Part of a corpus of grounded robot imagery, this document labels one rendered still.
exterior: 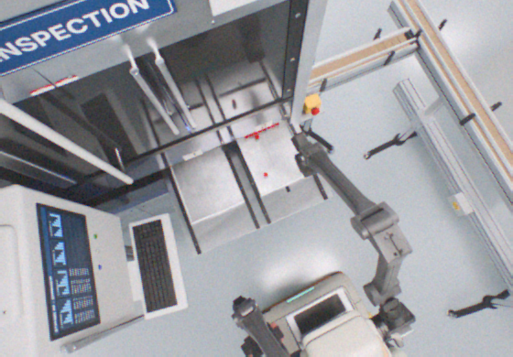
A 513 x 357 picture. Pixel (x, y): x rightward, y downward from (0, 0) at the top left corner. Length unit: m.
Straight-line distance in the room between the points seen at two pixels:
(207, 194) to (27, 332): 0.89
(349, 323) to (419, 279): 1.53
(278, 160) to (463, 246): 1.58
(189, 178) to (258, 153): 0.35
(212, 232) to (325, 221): 1.11
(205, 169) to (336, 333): 0.93
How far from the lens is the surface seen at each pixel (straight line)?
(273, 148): 1.77
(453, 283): 2.85
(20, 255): 1.22
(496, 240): 2.36
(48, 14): 0.81
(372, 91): 2.97
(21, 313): 1.19
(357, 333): 1.26
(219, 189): 1.73
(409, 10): 2.15
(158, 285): 1.81
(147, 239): 1.85
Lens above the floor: 2.57
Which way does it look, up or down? 75 degrees down
